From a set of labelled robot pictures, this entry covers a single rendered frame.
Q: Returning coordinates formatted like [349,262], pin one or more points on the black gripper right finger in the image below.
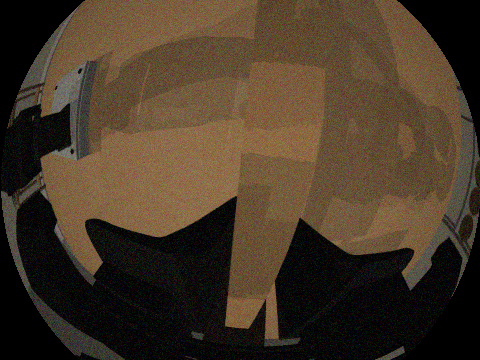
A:
[316,274]

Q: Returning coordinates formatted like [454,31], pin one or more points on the dark brown wooden post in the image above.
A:
[218,333]

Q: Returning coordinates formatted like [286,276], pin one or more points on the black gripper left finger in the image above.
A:
[190,263]

